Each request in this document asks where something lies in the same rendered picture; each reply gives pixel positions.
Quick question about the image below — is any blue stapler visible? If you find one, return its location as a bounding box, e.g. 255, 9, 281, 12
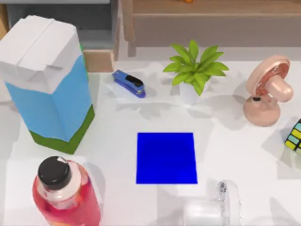
111, 69, 147, 98

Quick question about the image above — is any flat blue square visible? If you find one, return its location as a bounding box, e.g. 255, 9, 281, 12
135, 132, 198, 185

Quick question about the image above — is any green plant in white pot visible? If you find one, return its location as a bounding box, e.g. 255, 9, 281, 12
162, 39, 230, 105

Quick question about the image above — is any pale wooden drawer front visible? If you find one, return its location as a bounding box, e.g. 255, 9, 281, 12
82, 49, 114, 73

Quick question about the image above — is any white blue green carton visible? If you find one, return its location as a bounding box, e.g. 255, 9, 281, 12
0, 15, 95, 155

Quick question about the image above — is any grey cabinet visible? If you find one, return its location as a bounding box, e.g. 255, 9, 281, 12
0, 0, 122, 62

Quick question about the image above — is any wooden cupboard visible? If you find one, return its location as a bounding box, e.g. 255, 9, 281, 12
120, 0, 301, 57

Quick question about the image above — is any pink desk fan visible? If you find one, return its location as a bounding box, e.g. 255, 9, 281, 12
243, 55, 294, 127

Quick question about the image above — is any red bottle with black cap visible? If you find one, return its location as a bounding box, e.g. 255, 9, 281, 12
32, 156, 102, 226

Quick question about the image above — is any colourful puzzle cube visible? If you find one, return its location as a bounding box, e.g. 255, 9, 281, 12
285, 118, 301, 155

